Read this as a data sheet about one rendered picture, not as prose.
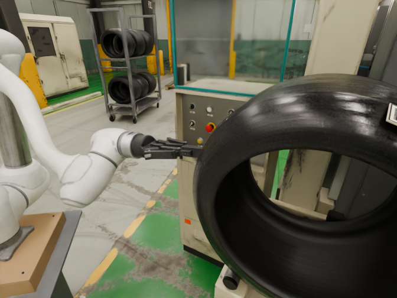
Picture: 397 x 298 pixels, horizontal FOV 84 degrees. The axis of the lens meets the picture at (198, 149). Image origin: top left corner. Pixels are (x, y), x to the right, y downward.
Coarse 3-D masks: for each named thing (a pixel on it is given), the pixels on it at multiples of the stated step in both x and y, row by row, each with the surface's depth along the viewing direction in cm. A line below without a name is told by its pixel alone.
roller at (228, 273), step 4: (228, 268) 65; (228, 272) 63; (232, 272) 63; (224, 276) 63; (228, 276) 62; (232, 276) 62; (236, 276) 62; (224, 280) 62; (228, 280) 61; (232, 280) 61; (236, 280) 61; (224, 284) 63; (228, 284) 62; (232, 284) 61; (236, 284) 61; (228, 288) 63; (232, 288) 62; (236, 288) 61
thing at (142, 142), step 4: (136, 136) 70; (140, 136) 70; (144, 136) 69; (148, 136) 70; (136, 140) 69; (140, 140) 68; (144, 140) 68; (148, 140) 70; (152, 140) 72; (136, 144) 68; (140, 144) 67; (144, 144) 68; (148, 144) 69; (136, 148) 68; (140, 148) 67; (144, 148) 66; (148, 148) 66; (152, 148) 66; (156, 148) 66; (136, 152) 69; (140, 152) 68; (140, 156) 70
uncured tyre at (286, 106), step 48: (288, 96) 38; (336, 96) 34; (384, 96) 33; (240, 144) 42; (288, 144) 37; (336, 144) 33; (384, 144) 31; (240, 192) 78; (240, 240) 69; (288, 240) 74; (336, 240) 68; (384, 240) 60; (288, 288) 60; (336, 288) 58; (384, 288) 52
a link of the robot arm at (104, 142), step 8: (112, 128) 76; (96, 136) 76; (104, 136) 73; (112, 136) 72; (96, 144) 72; (104, 144) 71; (112, 144) 72; (96, 152) 70; (104, 152) 70; (112, 152) 71; (112, 160) 71; (120, 160) 74
